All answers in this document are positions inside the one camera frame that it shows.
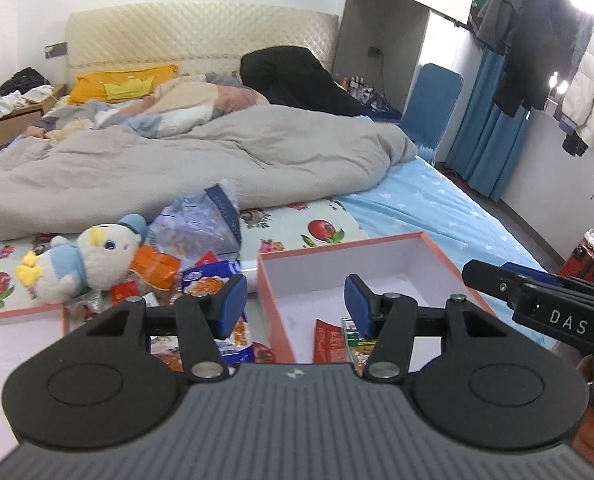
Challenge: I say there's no pastel patchwork quilt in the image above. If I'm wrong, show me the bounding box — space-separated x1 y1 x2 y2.
24 74 273 141

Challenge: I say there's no plush duck toy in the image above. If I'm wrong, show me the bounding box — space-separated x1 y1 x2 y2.
16 213 149 304

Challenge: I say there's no cardboard nightstand box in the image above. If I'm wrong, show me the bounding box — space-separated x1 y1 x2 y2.
0 85 68 150

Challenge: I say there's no grey striped jacket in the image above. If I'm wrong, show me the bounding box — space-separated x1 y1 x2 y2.
477 0 528 53

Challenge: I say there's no clear snack packet white label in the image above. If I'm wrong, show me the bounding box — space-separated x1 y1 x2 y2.
149 335 184 372

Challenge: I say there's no floral bed mat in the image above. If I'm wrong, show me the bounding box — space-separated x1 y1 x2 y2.
0 199 373 366

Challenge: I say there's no blue tray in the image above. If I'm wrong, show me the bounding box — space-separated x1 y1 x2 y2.
367 104 404 122

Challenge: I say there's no green orange snack packet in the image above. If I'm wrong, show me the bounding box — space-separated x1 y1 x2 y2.
342 317 378 377

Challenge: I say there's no purple tissue pack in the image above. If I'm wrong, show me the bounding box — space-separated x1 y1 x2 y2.
147 182 243 261

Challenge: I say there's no blue covered chair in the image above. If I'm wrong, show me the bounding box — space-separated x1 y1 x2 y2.
401 63 464 161

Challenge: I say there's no red suitcase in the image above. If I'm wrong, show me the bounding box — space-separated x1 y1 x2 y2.
557 230 594 286

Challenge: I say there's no white puffer jacket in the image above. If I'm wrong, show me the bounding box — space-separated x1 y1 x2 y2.
560 12 594 148

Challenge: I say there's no cream padded headboard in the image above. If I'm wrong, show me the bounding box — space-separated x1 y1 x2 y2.
66 2 339 93

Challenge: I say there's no long black coat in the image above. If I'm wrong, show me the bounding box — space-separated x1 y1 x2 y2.
492 0 585 118

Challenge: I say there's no pink box lid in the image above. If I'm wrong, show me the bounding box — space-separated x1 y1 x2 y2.
0 302 70 461

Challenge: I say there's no black down jacket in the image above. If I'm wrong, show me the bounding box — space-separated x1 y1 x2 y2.
239 46 365 117

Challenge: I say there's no yellow pillow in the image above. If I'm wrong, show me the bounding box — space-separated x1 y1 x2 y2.
69 64 180 106

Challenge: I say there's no red yellow snack packet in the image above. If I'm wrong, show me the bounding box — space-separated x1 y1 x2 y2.
112 282 140 306

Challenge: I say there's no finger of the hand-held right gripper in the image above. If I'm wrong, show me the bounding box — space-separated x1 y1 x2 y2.
501 261 564 289
461 258 534 309

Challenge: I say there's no pink cardboard box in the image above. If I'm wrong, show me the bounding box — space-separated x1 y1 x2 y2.
257 231 498 366

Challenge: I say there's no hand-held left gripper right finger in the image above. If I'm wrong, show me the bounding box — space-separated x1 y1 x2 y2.
343 274 509 382

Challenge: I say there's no pile of clothes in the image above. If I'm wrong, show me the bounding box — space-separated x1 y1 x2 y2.
0 66 52 116

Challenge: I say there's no group of cosmetic bottles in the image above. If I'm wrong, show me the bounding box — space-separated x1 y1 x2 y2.
344 75 378 106

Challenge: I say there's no grey duvet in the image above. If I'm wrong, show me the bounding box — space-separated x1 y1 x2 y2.
0 105 418 241

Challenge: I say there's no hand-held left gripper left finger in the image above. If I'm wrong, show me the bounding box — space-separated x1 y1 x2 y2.
84 274 250 382

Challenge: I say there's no blue curtain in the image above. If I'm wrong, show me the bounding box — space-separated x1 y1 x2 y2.
444 45 530 201

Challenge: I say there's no blue snack packet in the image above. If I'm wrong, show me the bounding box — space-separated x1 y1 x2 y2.
179 260 255 365

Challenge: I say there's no dark red snack packet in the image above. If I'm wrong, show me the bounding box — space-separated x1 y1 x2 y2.
313 319 353 365

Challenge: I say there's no grey built-in cabinet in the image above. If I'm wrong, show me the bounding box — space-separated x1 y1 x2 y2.
332 0 480 106

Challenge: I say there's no blue star bed sheet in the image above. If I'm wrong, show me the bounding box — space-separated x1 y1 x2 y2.
337 152 560 281

